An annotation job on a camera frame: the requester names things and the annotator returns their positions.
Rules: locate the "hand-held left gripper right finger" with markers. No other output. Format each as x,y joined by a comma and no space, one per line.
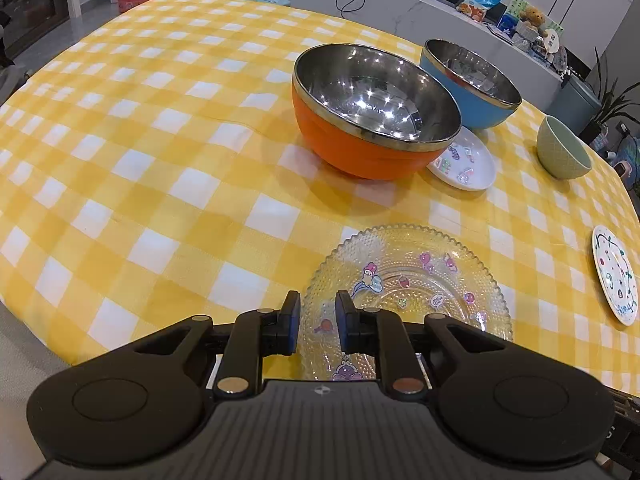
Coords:
342,321

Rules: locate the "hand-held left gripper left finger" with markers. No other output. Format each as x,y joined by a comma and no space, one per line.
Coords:
292,325

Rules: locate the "clear glass plate with stickers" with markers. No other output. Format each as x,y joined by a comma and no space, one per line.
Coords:
410,270

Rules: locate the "green ceramic bowl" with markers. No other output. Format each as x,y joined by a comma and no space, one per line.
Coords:
560,155

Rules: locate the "orange steel bowl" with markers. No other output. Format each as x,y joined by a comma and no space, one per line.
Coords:
350,145

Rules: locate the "small white plate with stickers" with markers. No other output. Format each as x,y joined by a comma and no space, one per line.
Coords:
475,167

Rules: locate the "yellow checkered tablecloth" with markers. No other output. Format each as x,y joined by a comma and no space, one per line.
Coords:
150,160

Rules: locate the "blue steel bowl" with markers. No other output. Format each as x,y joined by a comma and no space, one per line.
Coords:
480,112

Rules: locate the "white painted plate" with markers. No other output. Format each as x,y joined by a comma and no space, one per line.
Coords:
612,270

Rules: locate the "grey pedal trash can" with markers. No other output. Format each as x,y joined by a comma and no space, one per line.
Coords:
575,105

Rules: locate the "small pink heater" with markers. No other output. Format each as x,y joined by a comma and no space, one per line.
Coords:
625,167

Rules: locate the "potted long-leaf plant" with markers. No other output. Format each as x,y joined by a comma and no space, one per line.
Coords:
607,105

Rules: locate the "blue snack bag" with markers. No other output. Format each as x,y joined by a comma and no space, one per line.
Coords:
477,2

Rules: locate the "brown teddy bear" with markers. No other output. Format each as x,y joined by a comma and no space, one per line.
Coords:
532,17

